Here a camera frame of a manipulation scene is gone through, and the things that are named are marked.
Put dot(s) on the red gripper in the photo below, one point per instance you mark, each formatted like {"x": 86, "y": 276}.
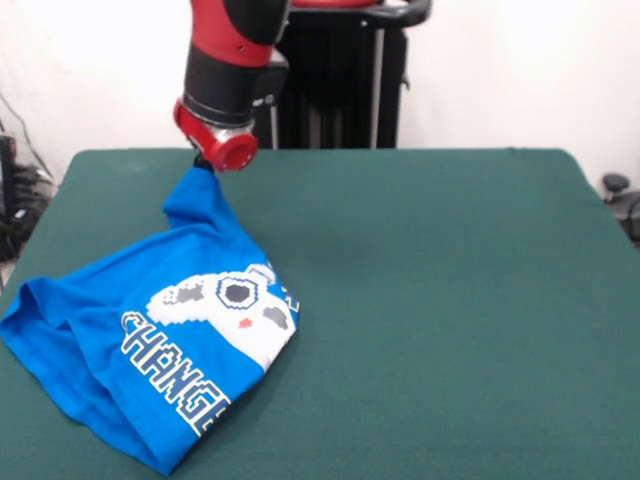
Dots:
{"x": 225, "y": 147}

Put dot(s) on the blue printed T-shirt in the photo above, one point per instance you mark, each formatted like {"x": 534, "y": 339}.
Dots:
{"x": 150, "y": 350}

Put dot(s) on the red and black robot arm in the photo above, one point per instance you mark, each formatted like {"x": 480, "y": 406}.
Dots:
{"x": 235, "y": 60}

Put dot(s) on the dark green table cloth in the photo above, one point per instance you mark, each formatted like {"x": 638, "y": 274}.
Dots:
{"x": 450, "y": 325}

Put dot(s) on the black office chair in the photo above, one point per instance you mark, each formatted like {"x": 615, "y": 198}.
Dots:
{"x": 616, "y": 182}

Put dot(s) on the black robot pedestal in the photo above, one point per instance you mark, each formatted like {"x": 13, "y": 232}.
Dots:
{"x": 340, "y": 90}

